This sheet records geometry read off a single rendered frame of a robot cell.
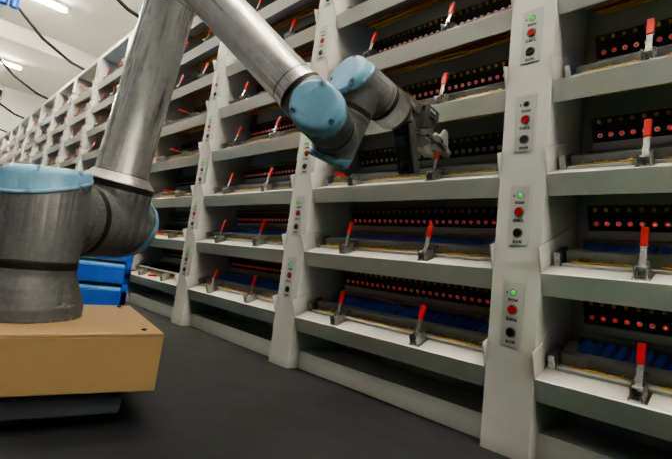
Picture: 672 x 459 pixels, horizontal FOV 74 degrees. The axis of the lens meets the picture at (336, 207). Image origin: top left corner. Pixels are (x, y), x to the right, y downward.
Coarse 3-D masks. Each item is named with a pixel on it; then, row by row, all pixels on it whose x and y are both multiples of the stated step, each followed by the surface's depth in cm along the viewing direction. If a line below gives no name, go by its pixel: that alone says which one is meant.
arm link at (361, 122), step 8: (352, 104) 86; (352, 112) 86; (360, 112) 87; (360, 120) 87; (368, 120) 89; (360, 128) 88; (352, 136) 83; (360, 136) 88; (312, 144) 88; (352, 144) 85; (312, 152) 87; (320, 152) 86; (328, 152) 84; (336, 152) 84; (344, 152) 86; (352, 152) 88; (328, 160) 86; (336, 160) 86; (344, 160) 87; (352, 160) 89; (344, 168) 89
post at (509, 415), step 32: (544, 0) 94; (512, 32) 98; (544, 32) 93; (576, 32) 101; (512, 64) 97; (544, 64) 92; (512, 96) 95; (544, 96) 90; (512, 128) 94; (544, 128) 89; (576, 128) 100; (512, 160) 92; (544, 160) 88; (544, 192) 87; (544, 224) 86; (576, 224) 99; (512, 256) 89; (544, 320) 86; (512, 352) 85; (512, 384) 84; (512, 416) 83; (544, 416) 85; (512, 448) 82
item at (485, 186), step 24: (336, 168) 144; (360, 168) 147; (384, 168) 140; (312, 192) 137; (336, 192) 130; (360, 192) 123; (384, 192) 117; (408, 192) 111; (432, 192) 106; (456, 192) 102; (480, 192) 98
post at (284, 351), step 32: (320, 0) 153; (352, 0) 151; (352, 32) 151; (320, 64) 146; (320, 160) 140; (288, 224) 142; (320, 224) 140; (288, 256) 139; (288, 320) 133; (288, 352) 131
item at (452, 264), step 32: (352, 224) 126; (384, 224) 136; (416, 224) 127; (448, 224) 120; (480, 224) 113; (320, 256) 129; (352, 256) 120; (384, 256) 114; (416, 256) 109; (448, 256) 104; (480, 256) 101
